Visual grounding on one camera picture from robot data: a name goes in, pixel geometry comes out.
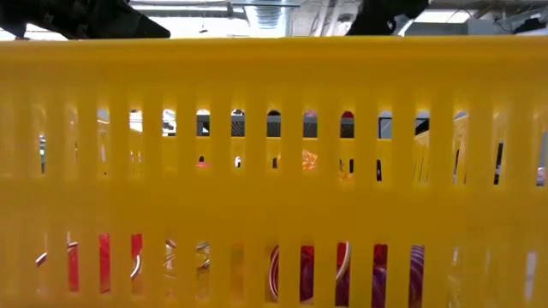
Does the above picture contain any yellow coil wristband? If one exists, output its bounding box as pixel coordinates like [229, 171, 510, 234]
[301, 148, 320, 172]

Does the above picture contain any yellow plastic basket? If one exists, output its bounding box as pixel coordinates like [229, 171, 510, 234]
[0, 36, 548, 308]

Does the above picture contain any red plastic basket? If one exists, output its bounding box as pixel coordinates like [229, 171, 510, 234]
[451, 147, 468, 186]

